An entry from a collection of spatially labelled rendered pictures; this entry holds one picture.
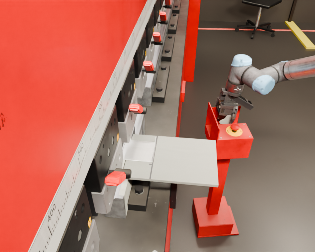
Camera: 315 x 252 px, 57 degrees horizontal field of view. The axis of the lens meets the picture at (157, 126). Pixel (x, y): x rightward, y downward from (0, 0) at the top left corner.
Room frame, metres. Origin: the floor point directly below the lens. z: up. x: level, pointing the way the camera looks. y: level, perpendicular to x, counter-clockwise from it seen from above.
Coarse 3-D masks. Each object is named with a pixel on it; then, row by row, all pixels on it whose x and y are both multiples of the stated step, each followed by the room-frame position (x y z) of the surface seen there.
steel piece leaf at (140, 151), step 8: (128, 144) 0.66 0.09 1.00; (136, 144) 0.66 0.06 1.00; (144, 144) 0.66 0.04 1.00; (152, 144) 0.66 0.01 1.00; (128, 152) 0.62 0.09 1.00; (136, 152) 0.62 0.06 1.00; (144, 152) 0.62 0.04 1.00; (152, 152) 0.62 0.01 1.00; (136, 160) 0.59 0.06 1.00; (144, 160) 0.59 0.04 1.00; (152, 160) 0.58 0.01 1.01
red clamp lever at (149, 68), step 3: (144, 63) 0.69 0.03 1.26; (147, 63) 0.69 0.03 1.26; (150, 63) 0.70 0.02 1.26; (144, 66) 0.70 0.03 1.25; (147, 66) 0.69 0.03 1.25; (150, 66) 0.70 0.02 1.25; (153, 66) 0.73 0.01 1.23; (144, 69) 0.76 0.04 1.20; (147, 69) 0.72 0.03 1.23; (150, 69) 0.71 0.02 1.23; (153, 69) 0.73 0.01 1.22; (147, 72) 0.75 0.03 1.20; (150, 72) 0.75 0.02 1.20; (153, 72) 0.75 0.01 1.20
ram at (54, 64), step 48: (0, 0) 0.22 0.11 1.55; (48, 0) 0.29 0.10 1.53; (96, 0) 0.43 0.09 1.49; (144, 0) 0.87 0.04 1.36; (0, 48) 0.20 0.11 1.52; (48, 48) 0.27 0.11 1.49; (96, 48) 0.40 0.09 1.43; (0, 96) 0.18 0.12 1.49; (48, 96) 0.24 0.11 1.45; (96, 96) 0.37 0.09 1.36; (0, 144) 0.16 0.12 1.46; (48, 144) 0.22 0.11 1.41; (96, 144) 0.34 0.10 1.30; (0, 192) 0.14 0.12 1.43; (48, 192) 0.19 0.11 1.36; (0, 240) 0.12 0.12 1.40
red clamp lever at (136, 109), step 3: (129, 105) 0.50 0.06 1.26; (132, 105) 0.50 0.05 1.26; (135, 105) 0.50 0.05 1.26; (138, 105) 0.50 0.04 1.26; (129, 108) 0.50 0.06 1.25; (132, 108) 0.50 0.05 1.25; (135, 108) 0.49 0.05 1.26; (138, 108) 0.50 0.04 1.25; (141, 108) 0.52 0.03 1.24; (144, 108) 0.56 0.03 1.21; (129, 111) 0.56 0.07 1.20; (132, 111) 0.50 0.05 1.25; (135, 111) 0.50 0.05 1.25; (138, 111) 0.50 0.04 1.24; (141, 111) 0.52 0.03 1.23; (144, 111) 0.55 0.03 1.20; (144, 114) 0.55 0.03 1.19
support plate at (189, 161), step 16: (160, 144) 0.66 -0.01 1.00; (176, 144) 0.66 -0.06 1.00; (192, 144) 0.66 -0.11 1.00; (208, 144) 0.66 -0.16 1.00; (128, 160) 0.59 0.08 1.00; (160, 160) 0.59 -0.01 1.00; (176, 160) 0.59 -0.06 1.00; (192, 160) 0.59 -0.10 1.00; (208, 160) 0.59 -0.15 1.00; (144, 176) 0.53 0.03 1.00; (160, 176) 0.53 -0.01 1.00; (176, 176) 0.53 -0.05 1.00; (192, 176) 0.53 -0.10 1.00; (208, 176) 0.53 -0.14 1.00
